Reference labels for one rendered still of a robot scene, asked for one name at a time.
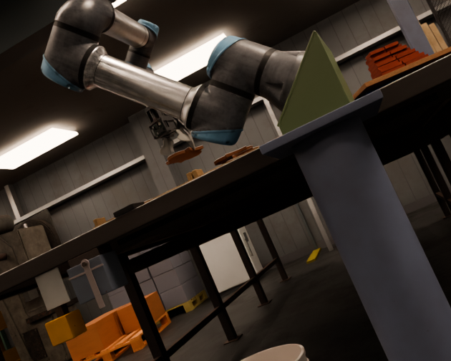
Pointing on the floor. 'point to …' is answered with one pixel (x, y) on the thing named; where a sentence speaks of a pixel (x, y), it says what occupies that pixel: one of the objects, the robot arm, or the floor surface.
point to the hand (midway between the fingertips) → (184, 155)
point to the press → (36, 237)
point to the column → (374, 233)
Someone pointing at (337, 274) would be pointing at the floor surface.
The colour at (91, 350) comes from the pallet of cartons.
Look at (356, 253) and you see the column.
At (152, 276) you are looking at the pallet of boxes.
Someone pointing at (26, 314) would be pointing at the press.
